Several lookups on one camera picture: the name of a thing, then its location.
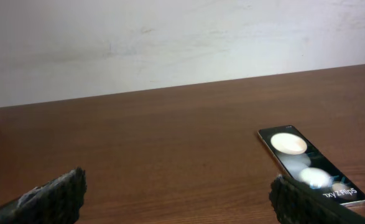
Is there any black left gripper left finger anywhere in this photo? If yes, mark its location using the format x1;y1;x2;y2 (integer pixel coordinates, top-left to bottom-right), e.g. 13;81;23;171
0;167;87;224

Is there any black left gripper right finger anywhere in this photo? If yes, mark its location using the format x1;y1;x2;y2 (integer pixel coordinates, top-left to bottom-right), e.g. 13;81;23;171
269;175;365;224

